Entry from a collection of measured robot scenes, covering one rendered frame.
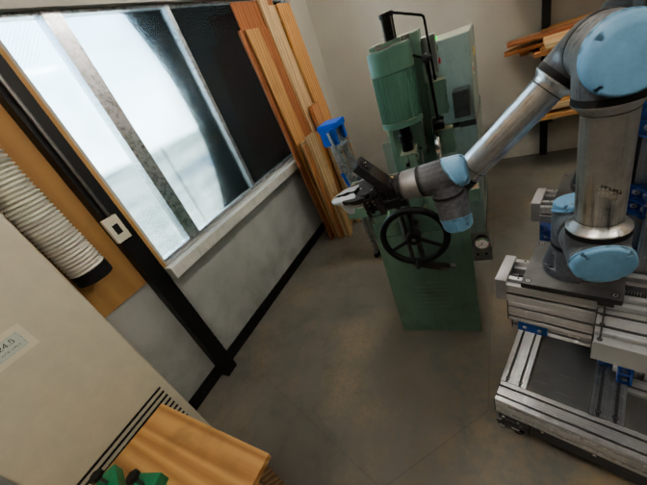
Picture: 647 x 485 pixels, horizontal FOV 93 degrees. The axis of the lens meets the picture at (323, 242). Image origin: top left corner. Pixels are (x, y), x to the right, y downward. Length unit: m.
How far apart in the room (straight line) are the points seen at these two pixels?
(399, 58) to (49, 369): 1.74
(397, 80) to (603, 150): 0.83
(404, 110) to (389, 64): 0.18
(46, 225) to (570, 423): 2.10
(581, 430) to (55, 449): 1.88
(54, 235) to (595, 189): 1.74
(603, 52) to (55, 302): 1.66
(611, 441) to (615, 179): 0.97
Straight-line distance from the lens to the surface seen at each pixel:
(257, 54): 2.85
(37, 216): 1.64
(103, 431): 1.74
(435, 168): 0.78
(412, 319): 1.99
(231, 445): 1.38
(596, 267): 0.91
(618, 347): 1.10
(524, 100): 0.88
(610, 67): 0.72
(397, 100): 1.41
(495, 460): 1.69
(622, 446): 1.55
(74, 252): 1.67
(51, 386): 1.59
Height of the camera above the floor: 1.56
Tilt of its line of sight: 29 degrees down
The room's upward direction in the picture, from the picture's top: 22 degrees counter-clockwise
